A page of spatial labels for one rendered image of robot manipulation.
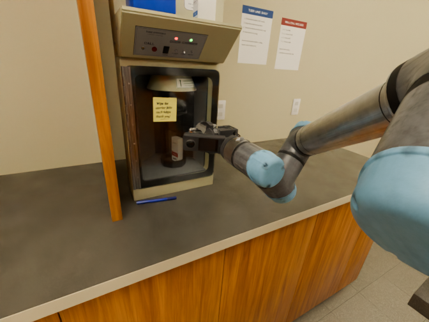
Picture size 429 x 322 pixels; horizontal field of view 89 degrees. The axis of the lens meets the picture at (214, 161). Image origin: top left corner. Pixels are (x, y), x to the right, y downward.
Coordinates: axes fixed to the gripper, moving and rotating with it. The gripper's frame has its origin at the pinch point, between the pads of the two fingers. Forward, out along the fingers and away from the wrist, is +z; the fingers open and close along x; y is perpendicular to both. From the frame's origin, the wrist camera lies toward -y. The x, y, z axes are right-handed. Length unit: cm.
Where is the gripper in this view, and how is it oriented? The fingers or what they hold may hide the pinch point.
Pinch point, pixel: (196, 130)
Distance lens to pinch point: 74.8
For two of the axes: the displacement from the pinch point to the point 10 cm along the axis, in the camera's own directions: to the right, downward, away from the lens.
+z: -4.7, -3.8, 8.0
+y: 8.8, -1.4, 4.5
